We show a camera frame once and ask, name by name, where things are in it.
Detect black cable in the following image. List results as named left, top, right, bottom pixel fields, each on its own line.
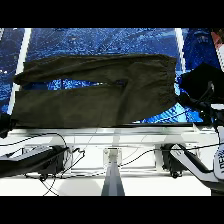
left=39, top=137, right=87, bottom=196
left=114, top=142, right=224, bottom=166

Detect silver frame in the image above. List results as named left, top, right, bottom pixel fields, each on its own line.
left=0, top=123, right=224, bottom=197

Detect black garment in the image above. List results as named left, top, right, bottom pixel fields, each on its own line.
left=179, top=62, right=224, bottom=102

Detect dark olive trousers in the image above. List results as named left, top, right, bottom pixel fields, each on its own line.
left=10, top=53, right=178, bottom=130

